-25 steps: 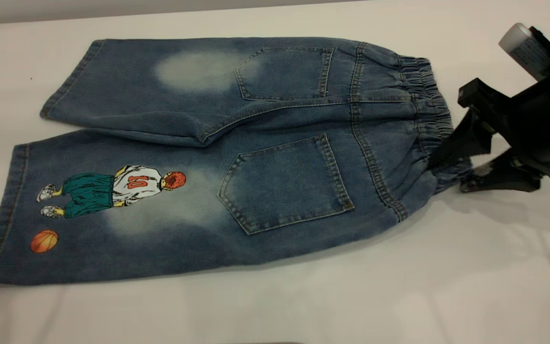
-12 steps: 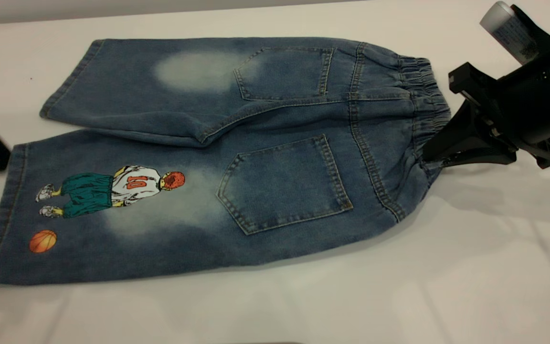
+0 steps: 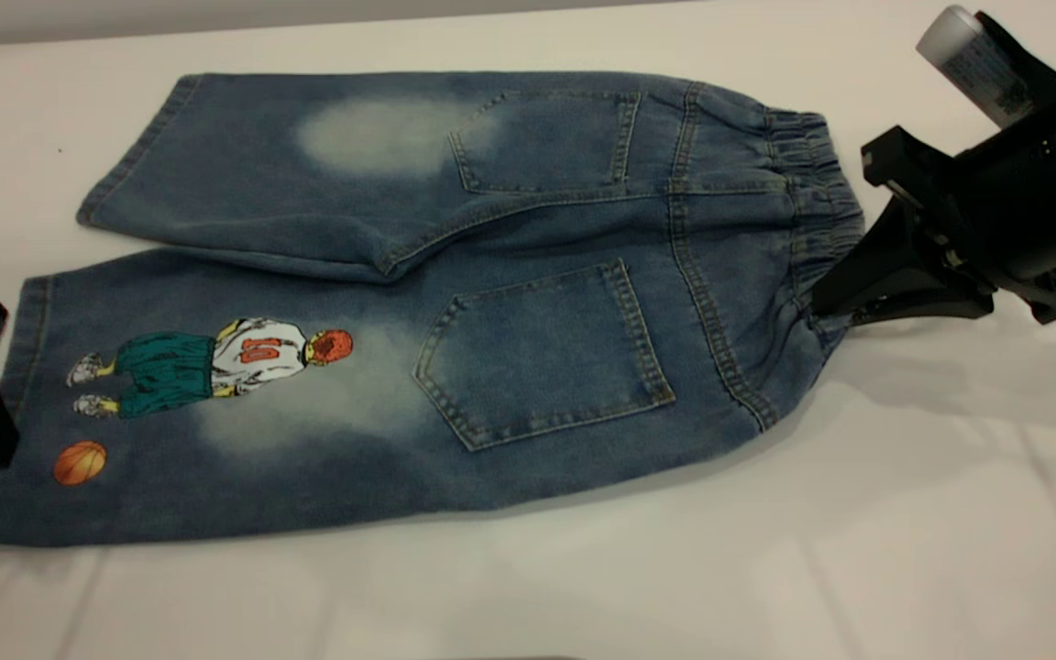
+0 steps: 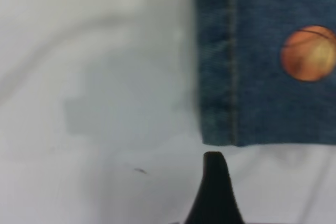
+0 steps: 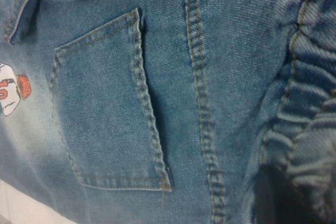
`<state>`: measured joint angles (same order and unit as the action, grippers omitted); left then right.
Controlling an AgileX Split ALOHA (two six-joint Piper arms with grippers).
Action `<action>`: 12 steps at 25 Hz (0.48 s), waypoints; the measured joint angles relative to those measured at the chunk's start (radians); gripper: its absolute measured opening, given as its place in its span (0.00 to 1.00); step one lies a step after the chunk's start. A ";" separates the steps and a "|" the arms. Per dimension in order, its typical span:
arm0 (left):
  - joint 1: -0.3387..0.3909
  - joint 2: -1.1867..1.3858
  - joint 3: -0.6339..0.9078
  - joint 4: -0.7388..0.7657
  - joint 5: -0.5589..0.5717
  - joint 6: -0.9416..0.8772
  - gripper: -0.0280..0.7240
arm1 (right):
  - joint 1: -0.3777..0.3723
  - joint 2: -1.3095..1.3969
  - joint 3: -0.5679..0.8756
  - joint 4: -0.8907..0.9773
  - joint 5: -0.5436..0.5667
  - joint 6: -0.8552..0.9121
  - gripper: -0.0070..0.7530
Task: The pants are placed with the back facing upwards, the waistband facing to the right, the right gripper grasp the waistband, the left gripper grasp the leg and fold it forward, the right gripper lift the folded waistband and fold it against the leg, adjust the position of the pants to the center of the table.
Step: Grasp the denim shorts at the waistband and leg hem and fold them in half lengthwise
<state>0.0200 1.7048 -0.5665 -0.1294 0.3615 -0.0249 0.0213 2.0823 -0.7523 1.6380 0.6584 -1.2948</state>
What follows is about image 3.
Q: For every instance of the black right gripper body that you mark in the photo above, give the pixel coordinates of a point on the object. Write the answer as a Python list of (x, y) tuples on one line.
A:
[(1032, 192)]

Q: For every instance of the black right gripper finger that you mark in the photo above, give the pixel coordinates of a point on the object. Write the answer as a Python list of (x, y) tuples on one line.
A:
[(899, 261), (931, 308)]

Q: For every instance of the blue denim pants basketball print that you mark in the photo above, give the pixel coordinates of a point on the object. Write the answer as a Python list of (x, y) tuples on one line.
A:
[(537, 348)]

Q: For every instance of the grey labelled cylinder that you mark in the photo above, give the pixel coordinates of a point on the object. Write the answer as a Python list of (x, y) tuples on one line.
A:
[(973, 60)]

